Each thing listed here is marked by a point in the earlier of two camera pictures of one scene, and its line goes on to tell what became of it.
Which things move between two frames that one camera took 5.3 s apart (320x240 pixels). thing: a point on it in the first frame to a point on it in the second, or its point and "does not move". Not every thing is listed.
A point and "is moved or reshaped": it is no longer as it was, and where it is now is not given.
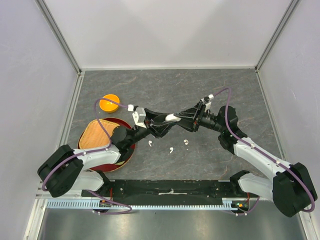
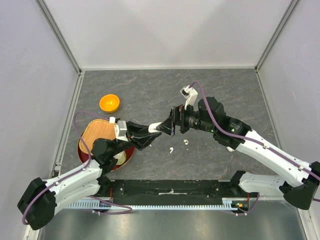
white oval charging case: (171, 117) is moved or reshaped
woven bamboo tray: (93, 135) does not move
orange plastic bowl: (107, 105) does not move
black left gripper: (153, 126) to (140, 141)
